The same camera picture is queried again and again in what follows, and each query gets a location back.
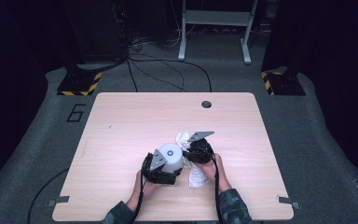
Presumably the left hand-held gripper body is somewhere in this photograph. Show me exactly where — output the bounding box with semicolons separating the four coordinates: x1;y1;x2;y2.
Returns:
141;148;181;186

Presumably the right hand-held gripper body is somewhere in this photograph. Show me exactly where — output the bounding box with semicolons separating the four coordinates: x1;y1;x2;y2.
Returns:
185;131;215;165

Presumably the white patterned cloth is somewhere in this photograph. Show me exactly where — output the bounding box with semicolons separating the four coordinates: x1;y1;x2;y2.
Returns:
175;131;211;189

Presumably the person's left hand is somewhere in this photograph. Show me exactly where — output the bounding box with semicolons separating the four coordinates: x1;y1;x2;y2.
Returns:
132;170;163;204

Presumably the person's right hand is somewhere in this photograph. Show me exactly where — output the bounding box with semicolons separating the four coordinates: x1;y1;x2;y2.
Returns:
195;152;233;194

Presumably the grey tape strip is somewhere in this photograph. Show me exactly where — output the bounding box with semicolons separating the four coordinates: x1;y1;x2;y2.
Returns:
276;194;302;210
46;195;71;208

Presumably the black yellow striped stand base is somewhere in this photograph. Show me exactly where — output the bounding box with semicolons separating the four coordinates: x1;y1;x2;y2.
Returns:
56;62;103;97
260;66;307;96

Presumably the black equipment cabinet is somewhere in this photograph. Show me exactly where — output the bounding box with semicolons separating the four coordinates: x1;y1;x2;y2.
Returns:
60;0;127;64

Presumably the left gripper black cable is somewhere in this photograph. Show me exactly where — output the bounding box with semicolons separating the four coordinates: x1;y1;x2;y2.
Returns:
130;169;146;224

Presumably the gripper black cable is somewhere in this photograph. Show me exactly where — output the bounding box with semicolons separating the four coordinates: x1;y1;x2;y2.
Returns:
208;153;226;224
130;169;146;224

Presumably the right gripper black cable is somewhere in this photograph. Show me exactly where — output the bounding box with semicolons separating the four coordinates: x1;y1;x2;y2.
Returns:
208;153;226;224

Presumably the long black floor cable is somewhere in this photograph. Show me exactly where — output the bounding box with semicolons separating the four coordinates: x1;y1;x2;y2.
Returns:
126;58;139;93
130;59;187;92
127;55;213;93

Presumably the thin black floor cable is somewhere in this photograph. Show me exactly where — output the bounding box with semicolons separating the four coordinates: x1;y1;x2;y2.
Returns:
26;167;71;224

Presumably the tangled cable bundle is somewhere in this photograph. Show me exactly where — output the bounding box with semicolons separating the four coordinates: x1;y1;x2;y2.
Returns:
127;31;181;53

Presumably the white metal stand frame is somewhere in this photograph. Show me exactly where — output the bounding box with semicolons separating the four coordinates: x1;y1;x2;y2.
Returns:
177;0;259;65

